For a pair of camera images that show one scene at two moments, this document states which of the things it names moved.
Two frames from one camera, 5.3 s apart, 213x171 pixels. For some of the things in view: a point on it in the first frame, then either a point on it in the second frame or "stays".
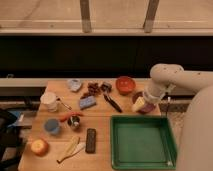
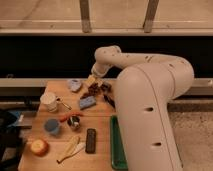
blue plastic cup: [52, 126] stays
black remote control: [90, 144] stays
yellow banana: [72, 145] stays
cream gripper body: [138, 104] -> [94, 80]
